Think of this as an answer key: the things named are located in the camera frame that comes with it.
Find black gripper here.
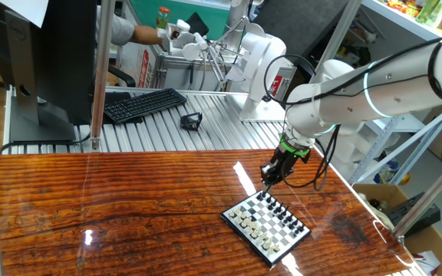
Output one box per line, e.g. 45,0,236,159
260,146,309,191

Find person forearm grey sleeve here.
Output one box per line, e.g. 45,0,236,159
96,5,168,48

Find magnetic chessboard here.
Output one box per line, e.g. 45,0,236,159
219,189,312,268

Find black phone stand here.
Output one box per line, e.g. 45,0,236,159
180,111,203,132

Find white slotted shelf upright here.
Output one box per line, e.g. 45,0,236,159
349,103,442,185

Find black keyboard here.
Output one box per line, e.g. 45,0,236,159
103,87,188,126

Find black case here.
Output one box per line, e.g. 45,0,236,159
381,191,441,237

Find wood grain table mat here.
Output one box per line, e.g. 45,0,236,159
0,148,417,276

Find dark grey panel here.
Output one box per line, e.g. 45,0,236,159
251,0,351,57

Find white handheld control device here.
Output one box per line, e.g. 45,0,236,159
157,18,229,84

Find white box red label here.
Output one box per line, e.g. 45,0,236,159
119,41,157,89

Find black tablet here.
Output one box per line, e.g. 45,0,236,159
186,11,210,38

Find cardboard box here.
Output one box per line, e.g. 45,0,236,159
353,182,442,276

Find black chair armrest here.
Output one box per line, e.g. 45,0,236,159
107,64,137,88

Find bottle with orange cap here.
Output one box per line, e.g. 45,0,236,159
155,5,171,30

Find white shelf board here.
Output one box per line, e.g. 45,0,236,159
361,0,442,41

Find green bottle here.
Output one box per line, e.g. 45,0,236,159
416,0,441,25

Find black computer monitor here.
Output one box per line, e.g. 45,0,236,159
0,0,99,143

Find white paper sheet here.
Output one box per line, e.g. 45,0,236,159
0,0,49,18

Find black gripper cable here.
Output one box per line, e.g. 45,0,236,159
282,124,341,192

